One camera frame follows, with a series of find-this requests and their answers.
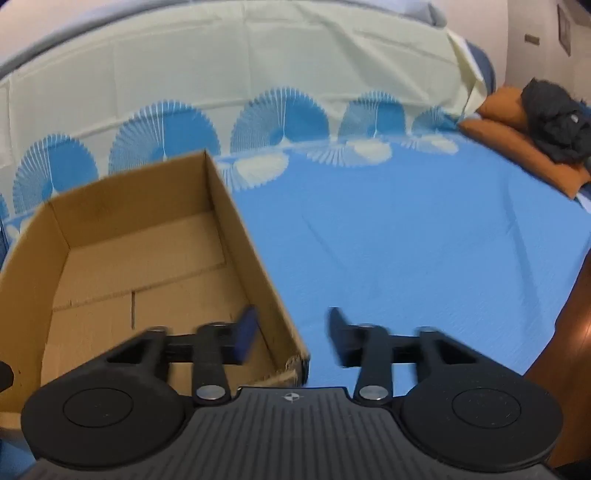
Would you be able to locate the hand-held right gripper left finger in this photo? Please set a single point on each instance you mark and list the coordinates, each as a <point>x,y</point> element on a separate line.
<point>244,332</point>

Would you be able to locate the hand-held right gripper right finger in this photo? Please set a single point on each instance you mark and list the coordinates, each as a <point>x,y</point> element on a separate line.
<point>336,330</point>

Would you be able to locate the brown cardboard box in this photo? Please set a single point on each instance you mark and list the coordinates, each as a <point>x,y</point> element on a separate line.
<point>152,258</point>

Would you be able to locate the blue fan-print bed sheet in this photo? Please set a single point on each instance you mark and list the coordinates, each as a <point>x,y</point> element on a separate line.
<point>415,230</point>

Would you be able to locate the orange pillow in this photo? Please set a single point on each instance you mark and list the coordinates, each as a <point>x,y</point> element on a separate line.
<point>517,138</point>
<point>503,104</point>

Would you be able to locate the cream bed sheet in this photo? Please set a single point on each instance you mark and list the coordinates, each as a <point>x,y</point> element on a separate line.
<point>231,55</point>

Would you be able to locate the dark grey cloth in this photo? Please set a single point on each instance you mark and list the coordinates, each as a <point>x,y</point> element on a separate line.
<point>554,120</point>

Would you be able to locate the wall switch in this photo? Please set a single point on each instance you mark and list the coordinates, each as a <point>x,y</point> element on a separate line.
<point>532,39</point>

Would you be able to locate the wall picture frame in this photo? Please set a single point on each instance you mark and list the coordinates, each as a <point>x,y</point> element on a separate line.
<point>564,30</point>

